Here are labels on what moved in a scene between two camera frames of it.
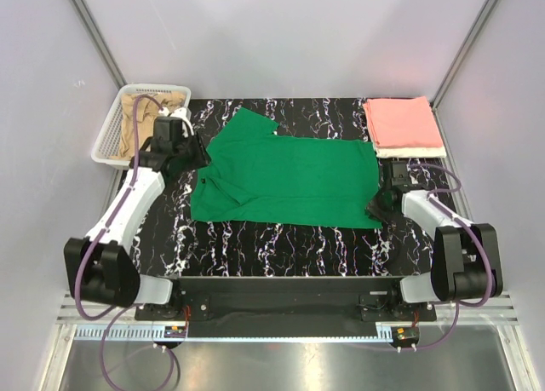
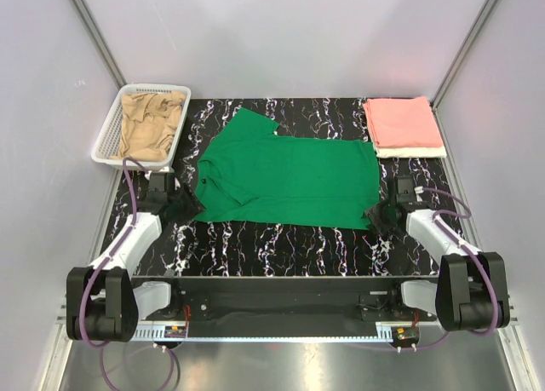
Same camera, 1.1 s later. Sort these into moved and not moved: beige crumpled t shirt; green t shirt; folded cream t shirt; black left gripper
Moved: black left gripper
Not moved: beige crumpled t shirt; green t shirt; folded cream t shirt
